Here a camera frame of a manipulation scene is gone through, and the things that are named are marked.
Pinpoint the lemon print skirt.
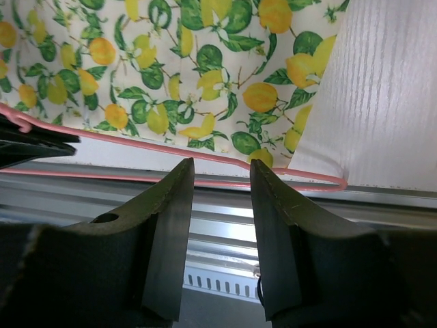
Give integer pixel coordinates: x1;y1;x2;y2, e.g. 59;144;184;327
1;0;348;167

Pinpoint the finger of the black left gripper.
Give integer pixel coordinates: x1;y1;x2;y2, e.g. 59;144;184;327
1;115;81;168

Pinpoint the white slotted cable duct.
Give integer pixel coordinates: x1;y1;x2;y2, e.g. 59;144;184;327
183;267;259;303

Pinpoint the pink wire hanger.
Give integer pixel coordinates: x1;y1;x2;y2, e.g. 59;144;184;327
0;102;348;192

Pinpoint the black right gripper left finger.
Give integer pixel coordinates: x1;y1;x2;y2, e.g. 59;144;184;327
1;158;195;321

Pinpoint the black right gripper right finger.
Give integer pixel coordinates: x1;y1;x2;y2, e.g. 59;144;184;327
250;160;436;321

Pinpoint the aluminium mounting rail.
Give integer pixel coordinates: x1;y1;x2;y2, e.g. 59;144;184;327
1;174;436;276

